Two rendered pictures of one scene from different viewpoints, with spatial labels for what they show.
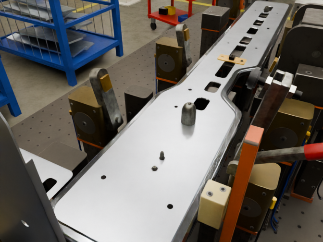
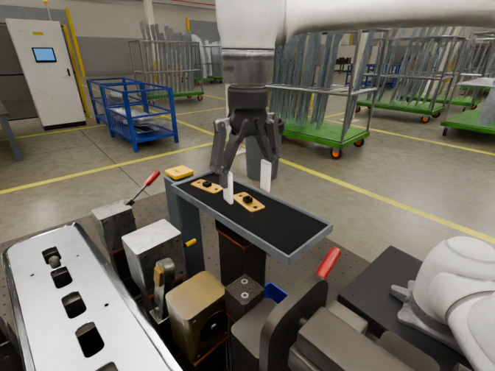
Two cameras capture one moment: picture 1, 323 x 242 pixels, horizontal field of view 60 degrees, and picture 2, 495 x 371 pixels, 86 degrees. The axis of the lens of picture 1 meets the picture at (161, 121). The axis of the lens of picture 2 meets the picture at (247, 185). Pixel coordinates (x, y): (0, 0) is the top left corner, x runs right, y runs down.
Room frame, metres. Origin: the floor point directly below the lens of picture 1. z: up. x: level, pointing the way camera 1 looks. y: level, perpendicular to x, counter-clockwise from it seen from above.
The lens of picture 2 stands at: (0.66, -0.14, 1.46)
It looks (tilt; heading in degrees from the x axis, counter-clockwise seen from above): 26 degrees down; 289
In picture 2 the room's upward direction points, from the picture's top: straight up
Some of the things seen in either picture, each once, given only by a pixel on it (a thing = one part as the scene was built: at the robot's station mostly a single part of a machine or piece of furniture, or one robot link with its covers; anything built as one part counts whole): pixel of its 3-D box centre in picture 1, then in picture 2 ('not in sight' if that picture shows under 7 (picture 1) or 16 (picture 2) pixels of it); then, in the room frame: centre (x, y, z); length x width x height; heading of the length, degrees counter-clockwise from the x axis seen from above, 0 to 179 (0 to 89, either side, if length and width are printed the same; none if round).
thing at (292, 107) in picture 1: (274, 173); not in sight; (0.43, -0.26, 0.88); 0.11 x 0.07 x 0.37; 63
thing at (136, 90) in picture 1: (136, 132); not in sight; (0.63, 0.07, 0.84); 0.10 x 0.05 x 0.29; 63
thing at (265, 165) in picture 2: not in sight; (265, 176); (0.80, -0.67, 1.21); 0.03 x 0.01 x 0.07; 142
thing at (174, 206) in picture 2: not in sight; (187, 238); (1.07, -0.74, 0.92); 0.08 x 0.08 x 0.44; 63
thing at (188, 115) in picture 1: (188, 114); not in sight; (0.48, -0.06, 1.02); 0.03 x 0.03 x 0.07
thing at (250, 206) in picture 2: not in sight; (247, 199); (0.83, -0.63, 1.17); 0.08 x 0.04 x 0.01; 142
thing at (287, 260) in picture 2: not in sight; (241, 205); (0.84, -0.62, 1.16); 0.37 x 0.14 x 0.02; 153
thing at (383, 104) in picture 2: not in sight; (402, 78); (-0.71, -8.06, 0.89); 1.90 x 1.00 x 1.77; 152
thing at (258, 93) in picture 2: not in sight; (247, 111); (0.83, -0.63, 1.36); 0.08 x 0.07 x 0.09; 52
